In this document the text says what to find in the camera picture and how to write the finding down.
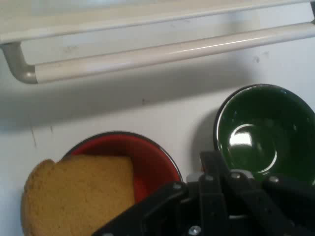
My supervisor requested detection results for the green enamel bowl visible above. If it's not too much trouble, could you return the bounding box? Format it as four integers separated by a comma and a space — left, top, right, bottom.
213, 84, 315, 186

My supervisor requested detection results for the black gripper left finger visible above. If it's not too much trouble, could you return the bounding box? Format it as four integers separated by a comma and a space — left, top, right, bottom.
90, 150, 226, 236

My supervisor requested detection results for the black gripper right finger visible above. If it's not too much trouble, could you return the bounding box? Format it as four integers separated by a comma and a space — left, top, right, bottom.
221, 169, 315, 236

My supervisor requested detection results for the brown bread slice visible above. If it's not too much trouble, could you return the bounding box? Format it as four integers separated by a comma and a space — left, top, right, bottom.
21, 154, 136, 236

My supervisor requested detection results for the white rail handle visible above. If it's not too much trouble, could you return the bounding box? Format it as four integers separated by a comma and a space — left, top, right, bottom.
0, 0, 315, 65

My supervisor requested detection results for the white oven door handle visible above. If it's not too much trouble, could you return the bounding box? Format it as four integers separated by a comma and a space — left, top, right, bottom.
0, 21, 315, 86

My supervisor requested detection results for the red enamel bowl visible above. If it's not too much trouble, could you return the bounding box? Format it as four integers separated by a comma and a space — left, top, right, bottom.
63, 131, 185, 205

